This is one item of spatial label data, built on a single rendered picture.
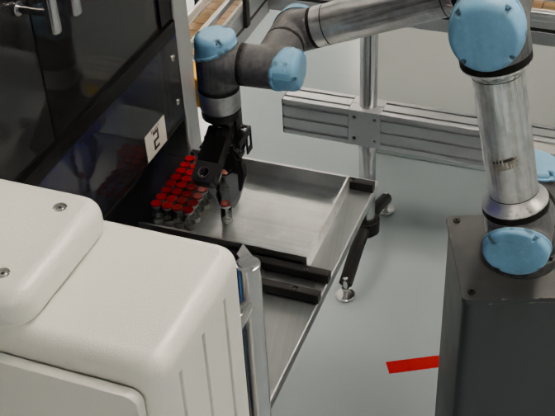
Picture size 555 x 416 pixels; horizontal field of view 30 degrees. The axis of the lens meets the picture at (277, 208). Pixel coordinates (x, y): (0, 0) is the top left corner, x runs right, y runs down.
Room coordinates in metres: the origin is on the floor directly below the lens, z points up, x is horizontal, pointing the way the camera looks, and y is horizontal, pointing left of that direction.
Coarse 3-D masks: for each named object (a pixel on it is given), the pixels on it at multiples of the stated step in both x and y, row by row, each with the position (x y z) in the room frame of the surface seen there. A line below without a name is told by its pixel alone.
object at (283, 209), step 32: (256, 160) 1.74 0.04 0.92; (224, 192) 1.68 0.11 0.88; (256, 192) 1.67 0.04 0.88; (288, 192) 1.67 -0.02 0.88; (320, 192) 1.66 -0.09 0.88; (160, 224) 1.59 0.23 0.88; (224, 224) 1.58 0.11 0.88; (256, 224) 1.57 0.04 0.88; (288, 224) 1.57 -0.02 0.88; (320, 224) 1.56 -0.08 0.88; (288, 256) 1.44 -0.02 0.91
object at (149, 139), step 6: (162, 120) 1.71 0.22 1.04; (156, 126) 1.69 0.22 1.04; (162, 126) 1.71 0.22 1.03; (150, 132) 1.66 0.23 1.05; (156, 132) 1.68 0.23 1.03; (162, 132) 1.70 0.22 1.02; (150, 138) 1.66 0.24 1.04; (162, 138) 1.70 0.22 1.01; (150, 144) 1.66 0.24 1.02; (156, 144) 1.68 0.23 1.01; (162, 144) 1.70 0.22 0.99; (150, 150) 1.65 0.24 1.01; (156, 150) 1.67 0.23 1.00; (150, 156) 1.65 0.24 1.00
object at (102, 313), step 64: (0, 192) 0.76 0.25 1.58; (64, 192) 0.75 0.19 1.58; (0, 256) 0.67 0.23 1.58; (64, 256) 0.67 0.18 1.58; (128, 256) 0.70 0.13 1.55; (192, 256) 0.69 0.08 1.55; (0, 320) 0.61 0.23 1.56; (64, 320) 0.62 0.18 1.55; (128, 320) 0.62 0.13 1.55; (192, 320) 0.62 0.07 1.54; (0, 384) 0.60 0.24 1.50; (64, 384) 0.58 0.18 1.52; (128, 384) 0.57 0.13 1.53; (192, 384) 0.60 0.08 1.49
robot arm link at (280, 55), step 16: (272, 32) 1.63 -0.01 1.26; (288, 32) 1.63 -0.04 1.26; (240, 48) 1.58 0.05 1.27; (256, 48) 1.57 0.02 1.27; (272, 48) 1.57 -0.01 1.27; (288, 48) 1.57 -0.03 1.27; (240, 64) 1.55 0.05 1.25; (256, 64) 1.54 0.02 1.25; (272, 64) 1.53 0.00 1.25; (288, 64) 1.53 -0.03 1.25; (304, 64) 1.56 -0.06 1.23; (240, 80) 1.55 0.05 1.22; (256, 80) 1.54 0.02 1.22; (272, 80) 1.53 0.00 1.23; (288, 80) 1.52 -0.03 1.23
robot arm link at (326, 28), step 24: (336, 0) 1.67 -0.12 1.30; (360, 0) 1.63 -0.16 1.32; (384, 0) 1.61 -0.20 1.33; (408, 0) 1.59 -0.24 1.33; (432, 0) 1.57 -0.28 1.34; (456, 0) 1.54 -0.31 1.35; (288, 24) 1.65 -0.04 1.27; (312, 24) 1.64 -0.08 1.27; (336, 24) 1.62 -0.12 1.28; (360, 24) 1.61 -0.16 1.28; (384, 24) 1.59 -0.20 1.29; (408, 24) 1.59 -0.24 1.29; (312, 48) 1.65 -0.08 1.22
